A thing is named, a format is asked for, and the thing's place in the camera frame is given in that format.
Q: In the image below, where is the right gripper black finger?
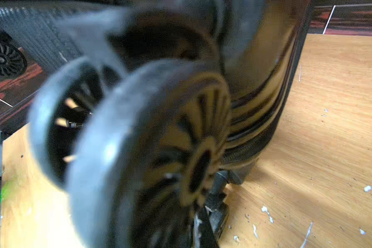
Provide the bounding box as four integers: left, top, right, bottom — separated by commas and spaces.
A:
194, 208, 219, 248

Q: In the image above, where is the black hard-shell suitcase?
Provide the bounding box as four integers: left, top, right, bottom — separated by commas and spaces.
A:
0, 0, 314, 248

